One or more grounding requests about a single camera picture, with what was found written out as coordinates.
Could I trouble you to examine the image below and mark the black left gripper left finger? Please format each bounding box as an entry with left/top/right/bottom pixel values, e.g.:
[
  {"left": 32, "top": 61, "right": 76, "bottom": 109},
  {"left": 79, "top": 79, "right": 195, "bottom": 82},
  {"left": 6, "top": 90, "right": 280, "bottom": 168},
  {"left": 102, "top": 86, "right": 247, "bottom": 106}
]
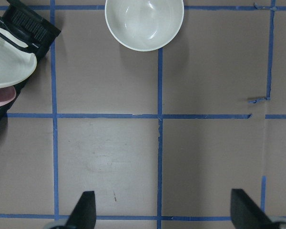
[{"left": 65, "top": 191, "right": 96, "bottom": 229}]

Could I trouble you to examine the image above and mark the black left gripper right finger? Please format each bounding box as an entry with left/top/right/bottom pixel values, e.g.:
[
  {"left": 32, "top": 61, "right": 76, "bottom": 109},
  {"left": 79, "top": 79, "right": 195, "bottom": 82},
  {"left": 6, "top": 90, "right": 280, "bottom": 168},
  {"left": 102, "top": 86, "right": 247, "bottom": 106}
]
[{"left": 230, "top": 189, "right": 276, "bottom": 229}]

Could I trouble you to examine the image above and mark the pink plate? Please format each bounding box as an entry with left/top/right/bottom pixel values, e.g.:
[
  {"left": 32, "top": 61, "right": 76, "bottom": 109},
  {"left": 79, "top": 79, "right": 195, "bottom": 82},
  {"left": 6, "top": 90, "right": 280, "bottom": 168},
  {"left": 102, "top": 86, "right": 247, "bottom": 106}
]
[{"left": 0, "top": 86, "right": 16, "bottom": 107}]

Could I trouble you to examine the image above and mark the cream plate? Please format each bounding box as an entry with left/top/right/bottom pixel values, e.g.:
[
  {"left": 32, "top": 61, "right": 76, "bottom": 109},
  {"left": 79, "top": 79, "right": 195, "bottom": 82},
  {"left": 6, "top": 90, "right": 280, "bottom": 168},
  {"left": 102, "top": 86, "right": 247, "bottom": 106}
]
[{"left": 0, "top": 28, "right": 37, "bottom": 88}]

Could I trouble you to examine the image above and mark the black plate rack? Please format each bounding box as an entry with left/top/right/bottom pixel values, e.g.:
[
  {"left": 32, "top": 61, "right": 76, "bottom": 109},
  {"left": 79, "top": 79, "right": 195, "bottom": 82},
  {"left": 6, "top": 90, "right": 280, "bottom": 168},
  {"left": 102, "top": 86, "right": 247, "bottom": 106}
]
[{"left": 0, "top": 0, "right": 61, "bottom": 120}]

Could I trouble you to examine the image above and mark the white ceramic bowl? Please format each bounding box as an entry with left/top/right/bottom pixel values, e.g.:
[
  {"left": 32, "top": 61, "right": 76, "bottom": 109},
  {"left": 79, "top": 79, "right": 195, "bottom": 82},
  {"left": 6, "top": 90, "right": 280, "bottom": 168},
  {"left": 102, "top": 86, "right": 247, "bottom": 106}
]
[{"left": 104, "top": 0, "right": 184, "bottom": 52}]

